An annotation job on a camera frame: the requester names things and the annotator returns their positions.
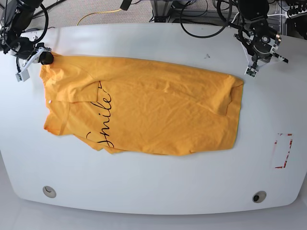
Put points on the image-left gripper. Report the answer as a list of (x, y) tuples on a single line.
[(39, 53)]

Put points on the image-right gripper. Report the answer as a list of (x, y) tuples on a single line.
[(264, 53)]

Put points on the orange T-shirt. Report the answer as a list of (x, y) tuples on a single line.
[(122, 104)]

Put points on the white power strip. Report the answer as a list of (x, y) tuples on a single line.
[(296, 12)]

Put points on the red tape rectangle marking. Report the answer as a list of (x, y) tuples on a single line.
[(281, 150)]

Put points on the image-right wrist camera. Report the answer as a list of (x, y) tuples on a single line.
[(251, 72)]

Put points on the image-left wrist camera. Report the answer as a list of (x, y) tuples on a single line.
[(22, 76)]

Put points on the aluminium frame stand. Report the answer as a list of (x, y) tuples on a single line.
[(185, 11)]

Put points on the left table cable grommet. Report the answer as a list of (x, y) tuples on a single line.
[(49, 192)]

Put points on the table cable grommet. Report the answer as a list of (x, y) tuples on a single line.
[(49, 192), (259, 196)]

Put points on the right table cable grommet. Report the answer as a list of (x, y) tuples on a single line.
[(259, 196)]

